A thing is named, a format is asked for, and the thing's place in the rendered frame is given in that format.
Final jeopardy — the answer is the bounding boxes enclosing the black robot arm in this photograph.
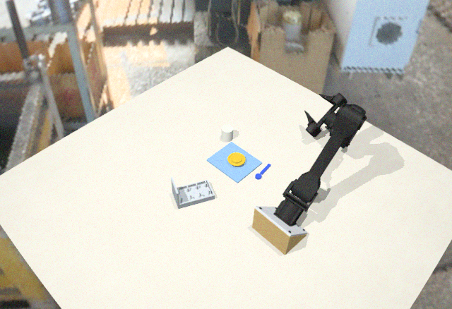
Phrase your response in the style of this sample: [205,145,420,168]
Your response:
[273,103,367,226]

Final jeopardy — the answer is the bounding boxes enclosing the light blue flat mat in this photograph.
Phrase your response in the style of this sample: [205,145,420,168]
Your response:
[207,142,263,183]

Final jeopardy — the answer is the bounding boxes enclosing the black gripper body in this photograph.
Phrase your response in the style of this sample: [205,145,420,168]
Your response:
[306,93,347,137]

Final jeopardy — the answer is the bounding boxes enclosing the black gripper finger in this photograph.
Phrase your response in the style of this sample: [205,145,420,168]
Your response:
[304,110,316,126]
[319,94,335,105]

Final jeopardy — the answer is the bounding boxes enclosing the white dish rack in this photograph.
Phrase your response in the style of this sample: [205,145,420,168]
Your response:
[171,177,215,209]

